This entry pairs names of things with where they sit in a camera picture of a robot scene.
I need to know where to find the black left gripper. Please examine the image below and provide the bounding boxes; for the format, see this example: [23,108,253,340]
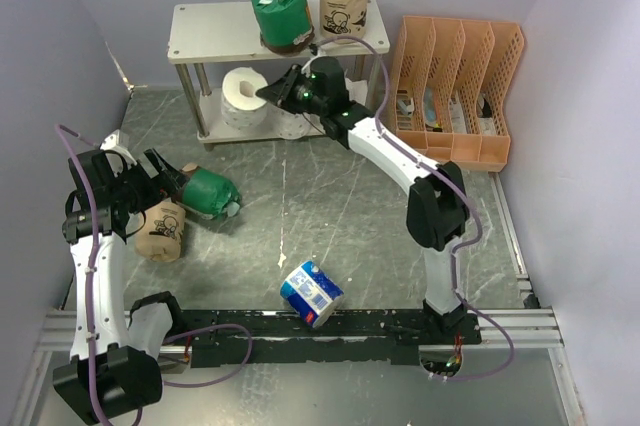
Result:
[109,147,188,215]

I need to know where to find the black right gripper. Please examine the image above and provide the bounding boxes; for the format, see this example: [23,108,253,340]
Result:
[259,64,326,117]

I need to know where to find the green torn roll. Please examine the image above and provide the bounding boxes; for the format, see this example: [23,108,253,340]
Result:
[175,163,241,219]

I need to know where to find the white floral roll front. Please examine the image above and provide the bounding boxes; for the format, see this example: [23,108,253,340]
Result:
[221,67,267,131]

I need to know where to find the green paper roll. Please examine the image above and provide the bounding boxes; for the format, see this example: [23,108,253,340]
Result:
[250,0,315,55]

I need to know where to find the brown cartoon paper roll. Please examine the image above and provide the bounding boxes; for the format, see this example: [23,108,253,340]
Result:
[320,0,368,38]

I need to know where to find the blue paper roll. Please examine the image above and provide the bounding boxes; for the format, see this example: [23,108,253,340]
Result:
[280,261,344,329]

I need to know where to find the white unwrapped loose-end roll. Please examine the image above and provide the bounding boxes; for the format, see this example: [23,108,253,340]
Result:
[345,77,368,106]

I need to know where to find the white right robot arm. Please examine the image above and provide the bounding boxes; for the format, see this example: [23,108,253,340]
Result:
[256,57,470,344]

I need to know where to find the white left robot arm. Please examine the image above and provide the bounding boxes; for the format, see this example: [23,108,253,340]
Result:
[53,149,187,425]

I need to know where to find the grey two-tier shelf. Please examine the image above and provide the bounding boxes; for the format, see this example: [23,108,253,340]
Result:
[167,0,390,151]

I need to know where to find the brown wrapped roll left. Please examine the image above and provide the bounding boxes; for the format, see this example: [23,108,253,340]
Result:
[134,201,186,263]

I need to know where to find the orange plastic file organizer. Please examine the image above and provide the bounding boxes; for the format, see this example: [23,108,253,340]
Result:
[383,16,525,172]

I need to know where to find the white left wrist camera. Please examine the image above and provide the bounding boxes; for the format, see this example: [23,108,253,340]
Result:
[100,129,135,162]

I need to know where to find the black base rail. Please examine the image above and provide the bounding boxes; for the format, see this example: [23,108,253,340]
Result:
[167,309,481,368]

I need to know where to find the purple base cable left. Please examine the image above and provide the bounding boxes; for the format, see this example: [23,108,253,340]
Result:
[159,323,254,388]

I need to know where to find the aluminium frame rail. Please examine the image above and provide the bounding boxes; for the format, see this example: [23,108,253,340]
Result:
[35,309,564,353]

